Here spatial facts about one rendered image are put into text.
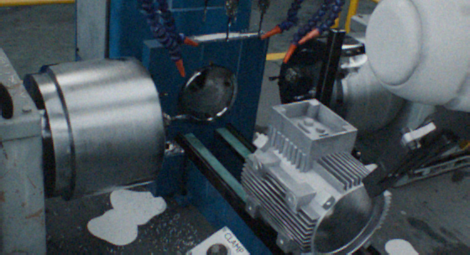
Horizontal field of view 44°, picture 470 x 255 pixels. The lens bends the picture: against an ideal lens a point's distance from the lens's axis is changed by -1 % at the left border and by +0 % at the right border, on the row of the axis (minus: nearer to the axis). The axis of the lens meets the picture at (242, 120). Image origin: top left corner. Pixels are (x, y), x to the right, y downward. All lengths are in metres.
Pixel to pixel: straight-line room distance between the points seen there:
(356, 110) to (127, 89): 0.53
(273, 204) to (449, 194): 0.69
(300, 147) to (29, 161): 0.44
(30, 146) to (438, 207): 0.99
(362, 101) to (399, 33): 0.87
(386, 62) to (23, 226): 0.73
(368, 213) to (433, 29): 0.68
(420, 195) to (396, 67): 1.12
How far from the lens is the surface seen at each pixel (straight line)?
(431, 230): 1.45
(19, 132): 0.93
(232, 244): 0.83
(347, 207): 1.12
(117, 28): 1.32
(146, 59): 1.25
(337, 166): 0.99
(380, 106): 1.37
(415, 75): 0.45
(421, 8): 0.45
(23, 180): 0.99
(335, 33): 1.15
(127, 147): 1.03
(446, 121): 0.70
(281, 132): 1.03
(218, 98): 1.35
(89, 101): 1.01
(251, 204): 1.07
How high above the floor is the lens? 1.61
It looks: 29 degrees down
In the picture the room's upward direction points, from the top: 9 degrees clockwise
